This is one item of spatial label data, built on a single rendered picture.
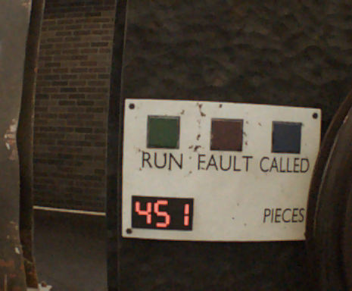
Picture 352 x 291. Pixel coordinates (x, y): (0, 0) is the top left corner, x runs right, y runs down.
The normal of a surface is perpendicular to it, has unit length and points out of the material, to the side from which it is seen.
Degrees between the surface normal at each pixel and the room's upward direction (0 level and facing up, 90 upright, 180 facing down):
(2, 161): 90
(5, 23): 90
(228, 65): 90
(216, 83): 90
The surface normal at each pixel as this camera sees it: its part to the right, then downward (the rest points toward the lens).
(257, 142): -0.04, 0.06
